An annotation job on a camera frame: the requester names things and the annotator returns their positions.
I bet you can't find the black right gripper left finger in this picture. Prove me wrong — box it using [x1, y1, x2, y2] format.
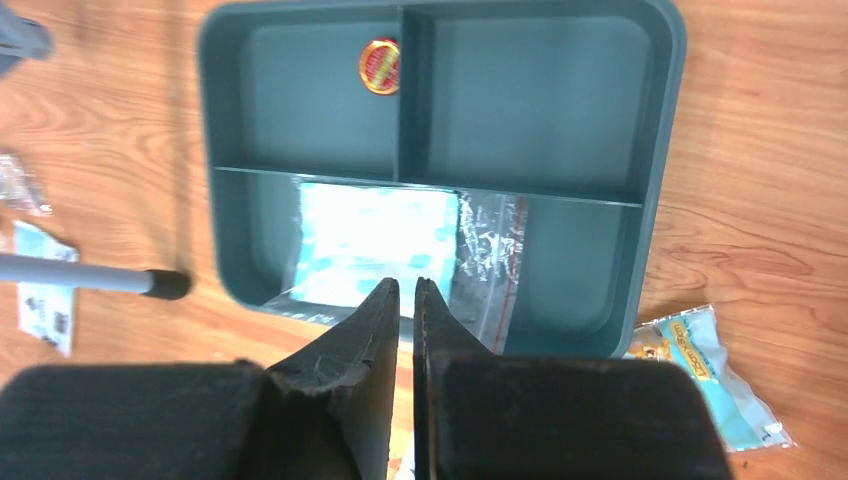
[1, 280, 399, 479]

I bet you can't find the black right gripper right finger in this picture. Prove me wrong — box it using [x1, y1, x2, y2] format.
[413, 278, 733, 479]

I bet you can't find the clear bag teal gauze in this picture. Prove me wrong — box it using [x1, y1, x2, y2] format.
[262, 179, 528, 353]

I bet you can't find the teal divided tray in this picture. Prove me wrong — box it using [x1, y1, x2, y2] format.
[197, 1, 687, 358]

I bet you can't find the small round balm tin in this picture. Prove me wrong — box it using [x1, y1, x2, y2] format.
[358, 37, 400, 96]

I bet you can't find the teal header tape bag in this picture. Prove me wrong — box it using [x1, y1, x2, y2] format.
[624, 304, 796, 452]

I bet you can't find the white teal dressing packet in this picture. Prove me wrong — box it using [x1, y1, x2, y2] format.
[14, 221, 79, 357]

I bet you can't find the clear bag white cotton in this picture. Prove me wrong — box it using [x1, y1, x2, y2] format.
[1, 154, 53, 216]

